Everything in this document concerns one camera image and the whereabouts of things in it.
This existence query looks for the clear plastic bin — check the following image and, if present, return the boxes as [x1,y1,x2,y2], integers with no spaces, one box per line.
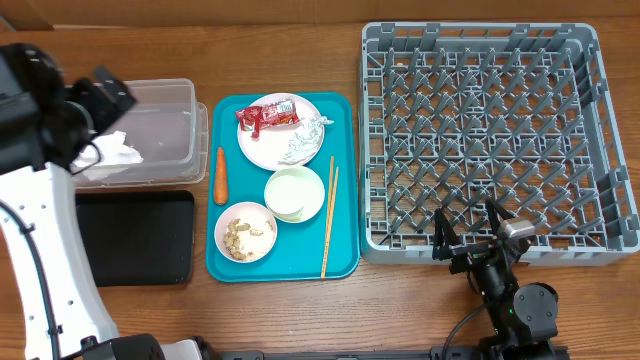
[74,78,209,189]

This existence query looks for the orange carrot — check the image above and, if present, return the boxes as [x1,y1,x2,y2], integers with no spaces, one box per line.
[213,147,229,205]

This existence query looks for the left wooden chopstick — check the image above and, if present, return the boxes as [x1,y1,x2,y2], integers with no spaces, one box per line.
[321,155,335,280]

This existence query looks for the teal plastic tray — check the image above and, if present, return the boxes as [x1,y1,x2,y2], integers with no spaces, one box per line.
[205,92,360,283]

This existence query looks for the grey dishwasher rack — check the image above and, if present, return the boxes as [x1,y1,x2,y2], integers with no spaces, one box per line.
[359,22,639,266]

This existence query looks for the red snack wrapper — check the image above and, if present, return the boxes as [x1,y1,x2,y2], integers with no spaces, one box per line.
[235,98,300,139]

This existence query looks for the white tissue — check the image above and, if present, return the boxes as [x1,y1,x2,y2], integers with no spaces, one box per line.
[71,131,143,181]
[278,115,334,165]

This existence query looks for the pale green bowl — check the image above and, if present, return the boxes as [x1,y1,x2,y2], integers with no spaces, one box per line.
[268,166,326,223]

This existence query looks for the black plastic tray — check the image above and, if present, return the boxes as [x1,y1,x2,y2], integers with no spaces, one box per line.
[76,190,195,287]

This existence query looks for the right wooden chopstick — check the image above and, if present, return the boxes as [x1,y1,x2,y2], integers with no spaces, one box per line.
[321,167,339,280]

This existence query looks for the small pink bowl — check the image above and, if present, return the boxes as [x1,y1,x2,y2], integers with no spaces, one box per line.
[214,202,278,263]

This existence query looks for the large pink plate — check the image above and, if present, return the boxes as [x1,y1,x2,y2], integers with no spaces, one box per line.
[237,93,321,171]

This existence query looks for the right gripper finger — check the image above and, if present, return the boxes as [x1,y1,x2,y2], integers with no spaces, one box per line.
[485,198,514,235]
[432,209,460,260]

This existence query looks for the wooden chopstick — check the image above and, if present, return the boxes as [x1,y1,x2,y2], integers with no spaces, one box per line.
[321,155,335,280]
[321,167,339,280]

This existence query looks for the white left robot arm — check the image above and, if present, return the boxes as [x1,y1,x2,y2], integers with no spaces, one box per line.
[1,43,210,359]

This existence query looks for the rice and peanut food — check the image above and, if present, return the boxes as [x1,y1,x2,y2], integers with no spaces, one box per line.
[223,218,276,262]

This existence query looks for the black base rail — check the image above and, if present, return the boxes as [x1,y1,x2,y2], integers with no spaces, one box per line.
[199,345,571,360]

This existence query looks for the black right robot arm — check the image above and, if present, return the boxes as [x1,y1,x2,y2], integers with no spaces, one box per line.
[431,198,569,359]

